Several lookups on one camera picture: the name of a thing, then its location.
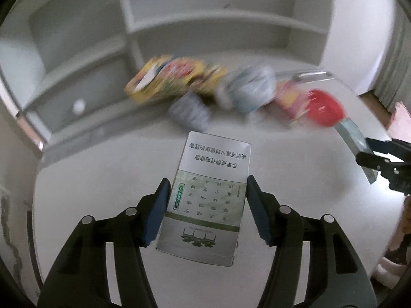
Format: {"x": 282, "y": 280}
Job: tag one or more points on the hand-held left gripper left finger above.
{"x": 159, "y": 208}

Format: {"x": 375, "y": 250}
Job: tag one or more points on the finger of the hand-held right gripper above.
{"x": 382, "y": 146}
{"x": 375, "y": 162}

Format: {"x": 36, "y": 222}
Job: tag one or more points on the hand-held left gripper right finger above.
{"x": 257, "y": 208}

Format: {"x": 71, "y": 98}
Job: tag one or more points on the pale green box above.
{"x": 351, "y": 134}

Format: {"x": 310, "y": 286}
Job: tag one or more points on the white green cardboard box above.
{"x": 208, "y": 199}

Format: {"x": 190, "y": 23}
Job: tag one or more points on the red round lid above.
{"x": 324, "y": 107}

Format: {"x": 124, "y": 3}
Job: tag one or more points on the grey curtain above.
{"x": 396, "y": 64}

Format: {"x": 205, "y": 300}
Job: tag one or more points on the pink white cloth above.
{"x": 390, "y": 263}

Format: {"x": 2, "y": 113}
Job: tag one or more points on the grey crumpled bag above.
{"x": 189, "y": 112}

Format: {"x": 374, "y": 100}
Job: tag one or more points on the pink yellow packet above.
{"x": 290, "y": 101}

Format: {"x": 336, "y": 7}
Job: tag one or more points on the pale blue crumpled bag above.
{"x": 247, "y": 86}

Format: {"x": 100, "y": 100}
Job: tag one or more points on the large yellow snack packet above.
{"x": 163, "y": 78}

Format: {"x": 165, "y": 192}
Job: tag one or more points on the small yellow snack packet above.
{"x": 210, "y": 80}

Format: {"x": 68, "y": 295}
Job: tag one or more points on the white shelf unit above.
{"x": 208, "y": 29}

